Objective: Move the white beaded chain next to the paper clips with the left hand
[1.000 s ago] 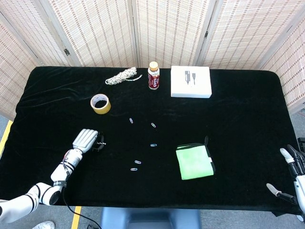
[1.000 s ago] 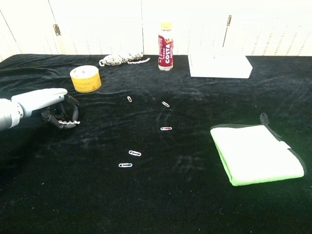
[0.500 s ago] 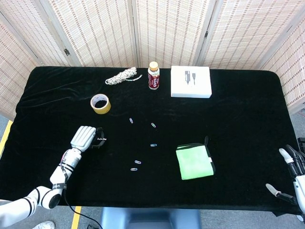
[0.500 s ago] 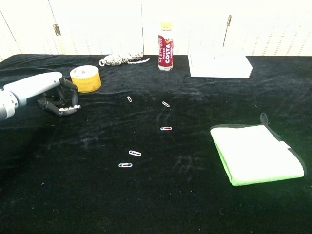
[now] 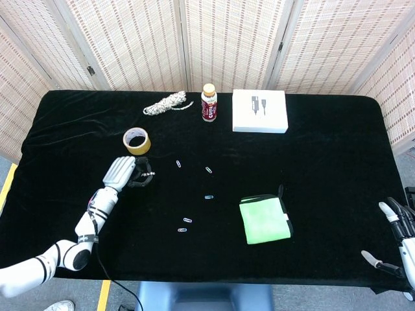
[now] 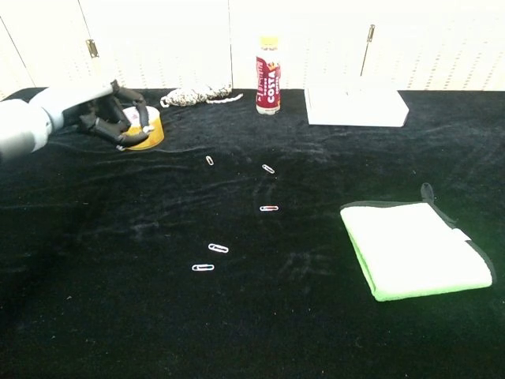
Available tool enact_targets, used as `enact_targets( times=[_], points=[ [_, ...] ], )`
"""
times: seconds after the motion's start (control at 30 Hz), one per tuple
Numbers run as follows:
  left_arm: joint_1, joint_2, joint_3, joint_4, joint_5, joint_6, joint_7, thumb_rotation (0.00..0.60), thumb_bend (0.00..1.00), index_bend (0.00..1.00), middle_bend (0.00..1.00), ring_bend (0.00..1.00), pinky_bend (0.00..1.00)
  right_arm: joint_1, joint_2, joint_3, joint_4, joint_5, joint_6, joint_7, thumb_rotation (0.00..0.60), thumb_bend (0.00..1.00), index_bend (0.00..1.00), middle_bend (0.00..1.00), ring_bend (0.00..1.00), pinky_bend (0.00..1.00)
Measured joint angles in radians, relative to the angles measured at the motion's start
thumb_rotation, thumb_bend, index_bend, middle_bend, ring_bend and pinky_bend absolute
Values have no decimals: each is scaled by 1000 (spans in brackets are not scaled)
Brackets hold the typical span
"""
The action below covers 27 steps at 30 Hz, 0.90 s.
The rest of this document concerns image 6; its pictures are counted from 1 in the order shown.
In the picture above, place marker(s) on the white cardboard box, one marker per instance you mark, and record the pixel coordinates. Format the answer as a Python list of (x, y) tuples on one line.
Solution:
[(355, 108)]

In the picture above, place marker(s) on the yellow tape roll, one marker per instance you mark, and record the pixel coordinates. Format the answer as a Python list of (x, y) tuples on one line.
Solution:
[(157, 130)]

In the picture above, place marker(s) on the silver paper clip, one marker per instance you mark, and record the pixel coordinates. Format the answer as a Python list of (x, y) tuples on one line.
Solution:
[(269, 208), (218, 248), (203, 267), (268, 169), (210, 160)]

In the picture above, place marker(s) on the red Costa coffee bottle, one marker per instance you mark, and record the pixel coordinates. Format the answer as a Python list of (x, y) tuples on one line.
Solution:
[(268, 91)]

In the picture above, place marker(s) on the green cloth with black trim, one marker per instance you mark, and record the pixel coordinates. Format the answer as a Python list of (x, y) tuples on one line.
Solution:
[(414, 248)]

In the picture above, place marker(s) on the woven folding screen panel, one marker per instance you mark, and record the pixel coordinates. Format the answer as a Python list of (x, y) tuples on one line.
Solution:
[(158, 39), (315, 39), (10, 67), (51, 39), (434, 39)]

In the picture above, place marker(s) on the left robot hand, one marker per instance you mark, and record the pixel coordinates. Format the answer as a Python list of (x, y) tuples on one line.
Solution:
[(79, 104)]

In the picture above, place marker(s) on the metal screen hinge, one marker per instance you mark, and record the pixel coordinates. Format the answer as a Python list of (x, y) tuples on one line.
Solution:
[(371, 33), (92, 48)]

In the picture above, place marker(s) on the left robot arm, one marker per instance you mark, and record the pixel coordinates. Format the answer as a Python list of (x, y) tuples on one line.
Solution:
[(21, 128)]

